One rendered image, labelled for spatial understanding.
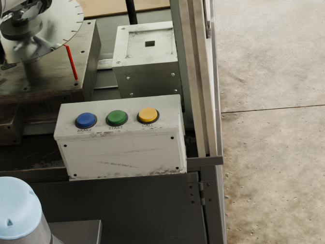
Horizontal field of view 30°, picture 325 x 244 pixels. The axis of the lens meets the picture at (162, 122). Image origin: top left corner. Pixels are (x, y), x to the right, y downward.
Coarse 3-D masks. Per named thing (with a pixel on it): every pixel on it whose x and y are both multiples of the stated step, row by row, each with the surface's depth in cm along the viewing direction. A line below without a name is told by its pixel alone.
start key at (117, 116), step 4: (112, 112) 135; (116, 112) 134; (120, 112) 134; (108, 116) 134; (112, 116) 134; (116, 116) 133; (120, 116) 133; (124, 116) 133; (108, 120) 133; (112, 120) 133; (116, 120) 133; (120, 120) 132
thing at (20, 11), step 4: (12, 8) 155; (12, 12) 155; (16, 12) 155; (20, 12) 154; (24, 12) 154; (8, 16) 154; (12, 16) 156; (16, 16) 155; (20, 16) 156; (4, 20) 153
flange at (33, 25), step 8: (40, 16) 159; (0, 24) 159; (8, 24) 158; (16, 24) 156; (24, 24) 157; (32, 24) 157; (40, 24) 157; (8, 32) 155; (16, 32) 155; (24, 32) 154; (32, 32) 155
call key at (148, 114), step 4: (144, 108) 134; (148, 108) 134; (152, 108) 134; (140, 112) 133; (144, 112) 133; (148, 112) 133; (152, 112) 133; (156, 112) 133; (140, 116) 132; (144, 116) 132; (148, 116) 132; (152, 116) 132; (156, 116) 133; (144, 120) 132; (148, 120) 132; (152, 120) 132
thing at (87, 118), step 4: (88, 112) 136; (80, 116) 135; (84, 116) 135; (88, 116) 135; (92, 116) 135; (76, 120) 134; (80, 120) 134; (84, 120) 134; (88, 120) 134; (92, 120) 134; (80, 124) 133; (84, 124) 133; (88, 124) 133
